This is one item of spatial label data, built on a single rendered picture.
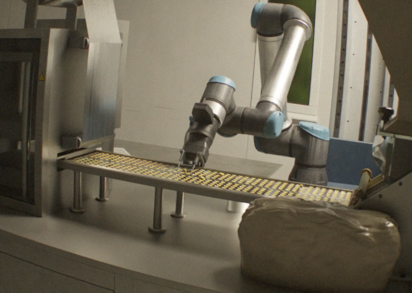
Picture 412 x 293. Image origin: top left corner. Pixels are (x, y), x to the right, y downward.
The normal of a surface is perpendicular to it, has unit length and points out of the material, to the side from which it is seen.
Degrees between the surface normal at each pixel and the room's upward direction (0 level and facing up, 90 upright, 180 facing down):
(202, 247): 0
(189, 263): 0
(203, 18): 90
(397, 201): 90
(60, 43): 90
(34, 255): 90
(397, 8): 114
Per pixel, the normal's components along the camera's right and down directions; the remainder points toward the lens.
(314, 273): -0.22, 0.24
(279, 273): -0.45, 0.24
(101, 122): 0.94, 0.14
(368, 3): -0.34, 0.52
